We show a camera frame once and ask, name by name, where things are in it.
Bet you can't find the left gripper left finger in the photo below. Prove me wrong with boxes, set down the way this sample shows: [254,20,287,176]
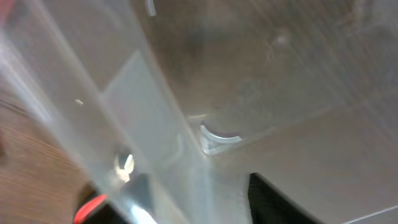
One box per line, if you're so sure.
[105,174,155,224]

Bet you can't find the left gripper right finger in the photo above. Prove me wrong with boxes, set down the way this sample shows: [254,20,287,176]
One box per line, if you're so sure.
[248,173,321,224]

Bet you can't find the red handled cutting pliers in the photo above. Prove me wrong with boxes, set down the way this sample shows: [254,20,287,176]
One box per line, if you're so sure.
[72,183,107,224]

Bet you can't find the clear plastic container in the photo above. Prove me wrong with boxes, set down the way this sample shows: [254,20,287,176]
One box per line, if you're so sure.
[1,0,397,223]

